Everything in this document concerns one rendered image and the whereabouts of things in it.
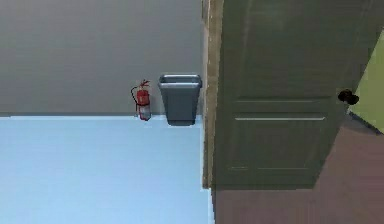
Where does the grey waste bin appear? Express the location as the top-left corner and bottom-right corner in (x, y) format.
(157, 73), (203, 127)

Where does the red fire extinguisher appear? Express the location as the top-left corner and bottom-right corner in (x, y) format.
(130, 78), (153, 122)

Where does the dark green room door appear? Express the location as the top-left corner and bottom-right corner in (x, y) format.
(211, 0), (384, 191)

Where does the black round door knob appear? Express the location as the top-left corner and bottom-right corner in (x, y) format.
(337, 88), (361, 106)

